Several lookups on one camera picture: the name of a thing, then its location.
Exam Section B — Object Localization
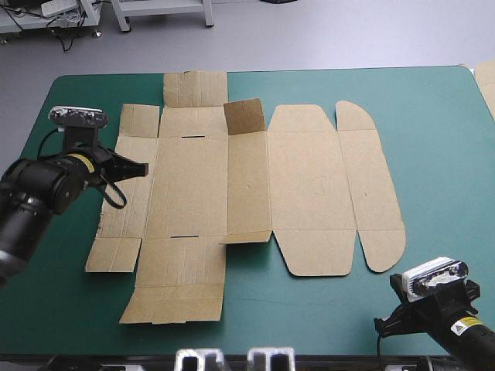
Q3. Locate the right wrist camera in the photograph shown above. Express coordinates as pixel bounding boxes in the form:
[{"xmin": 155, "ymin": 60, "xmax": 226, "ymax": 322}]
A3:
[{"xmin": 400, "ymin": 255, "xmax": 470, "ymax": 303}]

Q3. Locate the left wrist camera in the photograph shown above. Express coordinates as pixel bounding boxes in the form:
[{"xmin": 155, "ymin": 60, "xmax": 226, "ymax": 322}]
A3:
[{"xmin": 49, "ymin": 106, "xmax": 109, "ymax": 129}]

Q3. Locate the brown cardboard box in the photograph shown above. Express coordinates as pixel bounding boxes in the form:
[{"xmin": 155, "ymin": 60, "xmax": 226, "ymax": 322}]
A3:
[{"xmin": 84, "ymin": 70, "xmax": 408, "ymax": 325}]

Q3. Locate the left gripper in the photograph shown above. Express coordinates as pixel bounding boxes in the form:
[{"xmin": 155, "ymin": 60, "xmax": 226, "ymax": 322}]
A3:
[{"xmin": 63, "ymin": 125, "xmax": 149, "ymax": 186}]

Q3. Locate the grey metal table frame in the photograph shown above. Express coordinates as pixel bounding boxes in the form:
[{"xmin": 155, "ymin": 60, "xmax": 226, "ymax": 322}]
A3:
[{"xmin": 111, "ymin": 0, "xmax": 216, "ymax": 33}]

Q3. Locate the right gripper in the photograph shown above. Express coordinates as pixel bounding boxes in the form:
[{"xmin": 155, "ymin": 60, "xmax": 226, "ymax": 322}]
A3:
[{"xmin": 374, "ymin": 273, "xmax": 481, "ymax": 339}]

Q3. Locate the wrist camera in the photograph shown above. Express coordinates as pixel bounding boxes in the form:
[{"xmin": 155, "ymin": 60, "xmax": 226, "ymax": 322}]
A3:
[
  {"xmin": 400, "ymin": 255, "xmax": 470, "ymax": 303},
  {"xmin": 49, "ymin": 106, "xmax": 109, "ymax": 129}
]

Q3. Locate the brown cardboard sheet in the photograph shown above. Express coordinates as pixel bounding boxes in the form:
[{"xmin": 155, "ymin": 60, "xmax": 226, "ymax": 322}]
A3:
[{"xmin": 473, "ymin": 59, "xmax": 495, "ymax": 121}]

